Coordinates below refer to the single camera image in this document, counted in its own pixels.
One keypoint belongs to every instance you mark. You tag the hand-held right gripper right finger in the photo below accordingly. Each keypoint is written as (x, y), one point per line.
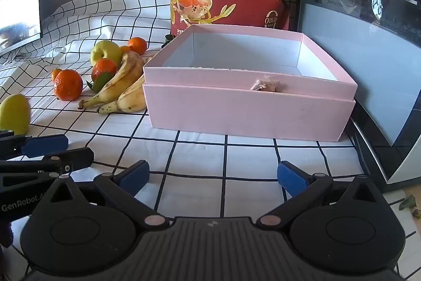
(291, 179)

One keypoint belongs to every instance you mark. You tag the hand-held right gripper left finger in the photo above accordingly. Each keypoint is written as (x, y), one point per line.
(135, 179)

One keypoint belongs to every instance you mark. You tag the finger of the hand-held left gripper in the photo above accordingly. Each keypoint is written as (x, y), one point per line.
(46, 144)
(74, 159)

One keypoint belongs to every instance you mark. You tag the green apple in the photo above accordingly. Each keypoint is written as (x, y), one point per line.
(105, 52)
(13, 114)

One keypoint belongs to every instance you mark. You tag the large tangerine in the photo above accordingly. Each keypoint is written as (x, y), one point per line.
(68, 85)

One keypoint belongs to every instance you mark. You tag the small tangerine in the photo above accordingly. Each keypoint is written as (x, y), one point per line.
(124, 49)
(56, 73)

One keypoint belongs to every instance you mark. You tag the spotted yellow banana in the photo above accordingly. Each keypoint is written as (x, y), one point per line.
(131, 100)
(121, 80)

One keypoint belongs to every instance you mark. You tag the pink cardboard box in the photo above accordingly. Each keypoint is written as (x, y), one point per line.
(230, 109)

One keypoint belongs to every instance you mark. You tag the tangerine with green leaf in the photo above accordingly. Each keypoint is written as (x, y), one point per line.
(104, 68)

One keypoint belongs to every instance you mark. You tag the checked white tablecloth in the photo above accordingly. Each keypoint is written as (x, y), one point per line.
(204, 156)

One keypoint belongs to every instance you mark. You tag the dried leaf scrap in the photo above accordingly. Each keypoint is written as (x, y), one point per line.
(417, 213)
(407, 202)

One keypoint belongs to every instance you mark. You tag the computer case with glass panel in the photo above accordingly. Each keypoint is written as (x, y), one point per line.
(345, 37)

